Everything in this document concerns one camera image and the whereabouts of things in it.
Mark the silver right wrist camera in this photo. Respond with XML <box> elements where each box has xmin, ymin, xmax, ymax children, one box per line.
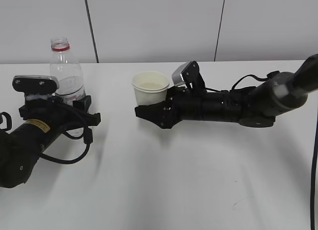
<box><xmin>171</xmin><ymin>61</ymin><xmax>205</xmax><ymax>92</ymax></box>

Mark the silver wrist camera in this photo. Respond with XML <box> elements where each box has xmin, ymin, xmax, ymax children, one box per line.
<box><xmin>12</xmin><ymin>75</ymin><xmax>59</xmax><ymax>101</ymax></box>
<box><xmin>171</xmin><ymin>61</ymin><xmax>205</xmax><ymax>92</ymax></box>

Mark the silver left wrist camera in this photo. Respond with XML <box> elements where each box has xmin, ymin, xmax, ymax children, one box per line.
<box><xmin>12</xmin><ymin>75</ymin><xmax>59</xmax><ymax>101</ymax></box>

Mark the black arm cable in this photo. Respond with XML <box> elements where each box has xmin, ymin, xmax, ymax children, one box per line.
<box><xmin>207</xmin><ymin>74</ymin><xmax>274</xmax><ymax>94</ymax></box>
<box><xmin>0</xmin><ymin>102</ymin><xmax>94</xmax><ymax>165</ymax></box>

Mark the clear water bottle red label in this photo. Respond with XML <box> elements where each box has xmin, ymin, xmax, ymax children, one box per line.
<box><xmin>49</xmin><ymin>37</ymin><xmax>93</xmax><ymax>138</ymax></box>

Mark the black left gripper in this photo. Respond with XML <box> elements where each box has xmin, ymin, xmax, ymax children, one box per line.
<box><xmin>18</xmin><ymin>95</ymin><xmax>101</xmax><ymax>131</ymax></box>

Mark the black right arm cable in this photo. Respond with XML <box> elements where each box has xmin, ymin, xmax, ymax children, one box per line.
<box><xmin>207</xmin><ymin>74</ymin><xmax>274</xmax><ymax>94</ymax></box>

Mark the white paper cup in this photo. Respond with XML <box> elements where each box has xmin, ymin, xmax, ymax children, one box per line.
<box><xmin>132</xmin><ymin>71</ymin><xmax>170</xmax><ymax>106</ymax></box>

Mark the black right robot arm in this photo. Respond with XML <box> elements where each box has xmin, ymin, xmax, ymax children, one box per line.
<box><xmin>135</xmin><ymin>55</ymin><xmax>318</xmax><ymax>129</ymax></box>

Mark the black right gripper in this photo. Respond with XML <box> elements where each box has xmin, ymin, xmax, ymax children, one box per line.
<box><xmin>134</xmin><ymin>87</ymin><xmax>206</xmax><ymax>129</ymax></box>

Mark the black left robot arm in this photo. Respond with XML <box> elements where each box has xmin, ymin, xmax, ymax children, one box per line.
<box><xmin>0</xmin><ymin>95</ymin><xmax>101</xmax><ymax>188</ymax></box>

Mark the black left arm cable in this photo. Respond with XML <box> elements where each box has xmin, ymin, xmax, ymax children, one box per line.
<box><xmin>0</xmin><ymin>102</ymin><xmax>94</xmax><ymax>165</ymax></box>

